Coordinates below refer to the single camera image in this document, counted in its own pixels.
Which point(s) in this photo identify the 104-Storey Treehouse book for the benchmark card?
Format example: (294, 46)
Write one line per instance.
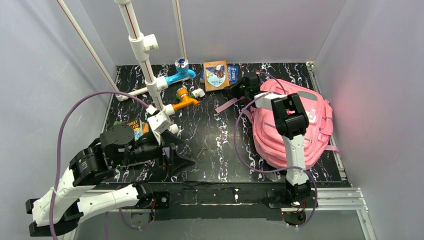
(137, 126)

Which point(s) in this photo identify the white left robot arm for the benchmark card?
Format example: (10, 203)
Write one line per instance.
(65, 205)

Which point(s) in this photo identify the pink student backpack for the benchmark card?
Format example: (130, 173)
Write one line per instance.
(269, 144)

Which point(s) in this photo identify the orange Othello book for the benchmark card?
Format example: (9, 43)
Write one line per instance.
(215, 83)

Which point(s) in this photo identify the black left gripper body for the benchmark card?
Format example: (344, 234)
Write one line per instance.
(168, 158)

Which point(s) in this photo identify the orange plastic tap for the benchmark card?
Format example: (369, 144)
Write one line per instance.
(185, 98)

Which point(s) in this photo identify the black front mounting rail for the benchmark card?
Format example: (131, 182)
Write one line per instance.
(213, 200)

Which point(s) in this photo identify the blue plastic tap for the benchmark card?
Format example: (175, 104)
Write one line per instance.
(183, 72)

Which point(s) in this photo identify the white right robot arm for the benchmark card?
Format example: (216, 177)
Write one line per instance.
(291, 123)

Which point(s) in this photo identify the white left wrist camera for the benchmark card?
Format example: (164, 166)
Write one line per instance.
(158, 120)

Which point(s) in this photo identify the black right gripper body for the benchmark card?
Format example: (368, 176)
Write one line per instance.
(241, 89)

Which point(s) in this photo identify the blue Treehouse book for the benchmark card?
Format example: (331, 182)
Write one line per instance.
(233, 73)

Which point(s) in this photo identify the white PVC pipe frame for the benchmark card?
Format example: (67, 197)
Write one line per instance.
(142, 45)

